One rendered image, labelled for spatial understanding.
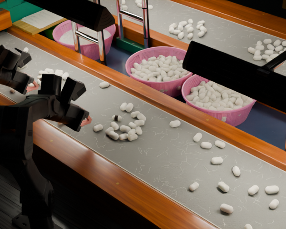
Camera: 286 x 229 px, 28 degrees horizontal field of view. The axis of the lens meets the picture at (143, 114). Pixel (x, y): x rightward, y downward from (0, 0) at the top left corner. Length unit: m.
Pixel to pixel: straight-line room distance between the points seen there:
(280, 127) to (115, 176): 0.63
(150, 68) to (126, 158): 0.53
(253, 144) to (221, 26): 0.84
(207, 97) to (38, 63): 0.70
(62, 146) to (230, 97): 0.62
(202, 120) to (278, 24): 0.75
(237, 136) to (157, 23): 0.89
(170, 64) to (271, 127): 0.49
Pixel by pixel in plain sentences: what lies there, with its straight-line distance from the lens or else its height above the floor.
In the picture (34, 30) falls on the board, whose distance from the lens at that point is 2.47.
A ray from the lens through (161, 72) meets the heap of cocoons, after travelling 2.14.
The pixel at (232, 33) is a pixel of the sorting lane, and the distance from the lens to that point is 2.41.
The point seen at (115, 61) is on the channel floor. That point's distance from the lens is 2.37.
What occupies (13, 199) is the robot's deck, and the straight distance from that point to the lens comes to 1.78.
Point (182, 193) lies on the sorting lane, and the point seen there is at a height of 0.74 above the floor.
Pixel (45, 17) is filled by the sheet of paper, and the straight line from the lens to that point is 2.56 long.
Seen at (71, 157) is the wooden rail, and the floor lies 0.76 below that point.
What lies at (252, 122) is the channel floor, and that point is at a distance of 1.99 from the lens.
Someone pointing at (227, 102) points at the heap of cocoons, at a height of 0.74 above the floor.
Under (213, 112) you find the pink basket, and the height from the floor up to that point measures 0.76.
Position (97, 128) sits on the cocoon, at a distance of 1.85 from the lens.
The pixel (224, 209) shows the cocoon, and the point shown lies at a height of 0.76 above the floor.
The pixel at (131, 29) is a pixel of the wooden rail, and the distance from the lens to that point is 2.41.
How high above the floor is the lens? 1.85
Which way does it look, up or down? 35 degrees down
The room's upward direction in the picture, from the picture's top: 4 degrees counter-clockwise
